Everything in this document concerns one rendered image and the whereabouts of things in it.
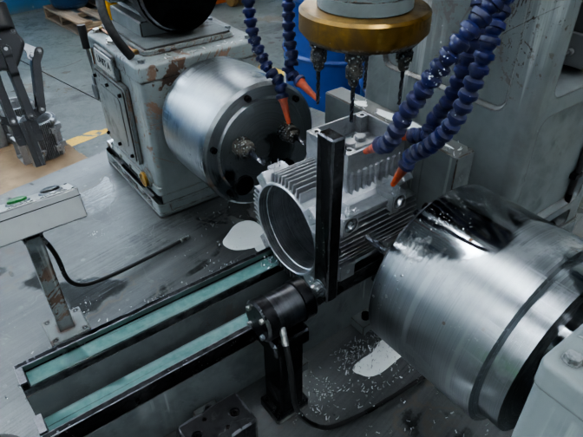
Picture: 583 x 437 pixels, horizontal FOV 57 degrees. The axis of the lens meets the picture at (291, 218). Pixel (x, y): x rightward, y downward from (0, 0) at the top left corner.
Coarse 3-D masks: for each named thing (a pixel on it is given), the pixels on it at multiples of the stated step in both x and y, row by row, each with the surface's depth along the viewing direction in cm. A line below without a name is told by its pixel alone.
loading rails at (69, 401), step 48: (192, 288) 87; (240, 288) 90; (96, 336) 80; (144, 336) 82; (192, 336) 88; (240, 336) 79; (48, 384) 75; (96, 384) 80; (144, 384) 72; (192, 384) 78; (240, 384) 85; (48, 432) 66; (96, 432) 70; (144, 432) 76
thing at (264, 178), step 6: (264, 174) 84; (270, 174) 85; (408, 174) 85; (264, 180) 84; (270, 180) 84; (402, 180) 85; (408, 180) 85; (306, 210) 77; (312, 210) 76; (306, 216) 78; (312, 216) 76; (312, 222) 77; (264, 240) 93; (306, 276) 84; (312, 276) 83; (312, 282) 83
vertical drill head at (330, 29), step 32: (320, 0) 70; (352, 0) 67; (384, 0) 66; (416, 0) 74; (320, 32) 68; (352, 32) 66; (384, 32) 66; (416, 32) 68; (320, 64) 77; (352, 64) 70; (352, 96) 74
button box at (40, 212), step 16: (48, 192) 83; (64, 192) 83; (0, 208) 82; (16, 208) 80; (32, 208) 81; (48, 208) 82; (64, 208) 83; (80, 208) 85; (0, 224) 79; (16, 224) 80; (32, 224) 81; (48, 224) 82; (64, 224) 84; (0, 240) 79; (16, 240) 80
